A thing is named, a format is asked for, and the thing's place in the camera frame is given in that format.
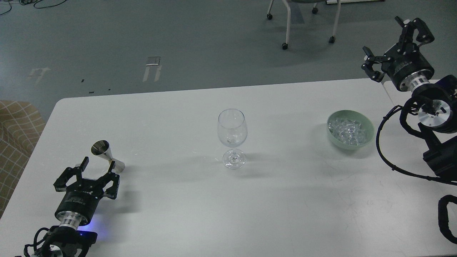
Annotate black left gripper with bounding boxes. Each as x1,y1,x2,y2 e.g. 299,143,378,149
53,156,120,226

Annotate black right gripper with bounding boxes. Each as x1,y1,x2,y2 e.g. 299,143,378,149
361,16,435,92

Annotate steel double jigger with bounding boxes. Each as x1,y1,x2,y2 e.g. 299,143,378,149
90,140,125,174

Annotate clear ice cubes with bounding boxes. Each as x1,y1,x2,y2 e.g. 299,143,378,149
328,117,367,145

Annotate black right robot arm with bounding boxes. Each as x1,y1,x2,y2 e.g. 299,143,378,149
361,16,457,185

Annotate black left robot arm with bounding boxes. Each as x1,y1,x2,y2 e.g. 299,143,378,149
23,157,120,257

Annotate clear wine glass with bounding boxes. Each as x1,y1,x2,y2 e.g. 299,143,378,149
217,109,248,170

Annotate white rolling chair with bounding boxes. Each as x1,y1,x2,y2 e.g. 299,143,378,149
266,0,342,51

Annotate beige checkered chair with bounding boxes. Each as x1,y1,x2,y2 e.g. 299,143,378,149
0,100,46,216

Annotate green bowl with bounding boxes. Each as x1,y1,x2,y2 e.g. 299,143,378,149
326,110,375,150

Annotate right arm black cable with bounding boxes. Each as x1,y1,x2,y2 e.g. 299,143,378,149
375,105,457,245

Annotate black floor cables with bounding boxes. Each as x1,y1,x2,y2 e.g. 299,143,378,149
0,0,67,15

